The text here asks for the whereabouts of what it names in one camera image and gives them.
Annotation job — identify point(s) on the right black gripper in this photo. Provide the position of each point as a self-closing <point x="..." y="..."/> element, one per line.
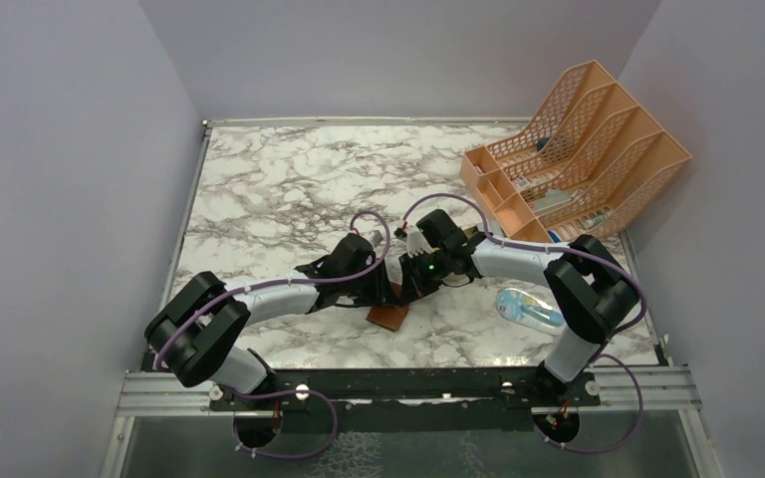
<point x="412" y="286"/>

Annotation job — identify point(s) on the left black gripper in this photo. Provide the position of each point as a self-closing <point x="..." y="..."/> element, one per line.
<point x="381" y="294"/>

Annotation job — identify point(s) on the brown leather card holder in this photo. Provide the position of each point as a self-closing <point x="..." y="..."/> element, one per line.
<point x="388" y="318"/>

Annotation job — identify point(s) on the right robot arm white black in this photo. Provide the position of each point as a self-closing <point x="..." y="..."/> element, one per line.
<point x="593" y="293"/>

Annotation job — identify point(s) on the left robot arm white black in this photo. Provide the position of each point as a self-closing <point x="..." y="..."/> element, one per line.
<point x="194" y="334"/>

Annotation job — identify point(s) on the orange plastic file organizer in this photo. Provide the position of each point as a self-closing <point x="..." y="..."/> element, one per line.
<point x="590" y="161"/>

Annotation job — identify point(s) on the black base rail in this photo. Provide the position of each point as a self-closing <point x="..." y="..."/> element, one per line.
<point x="394" y="400"/>

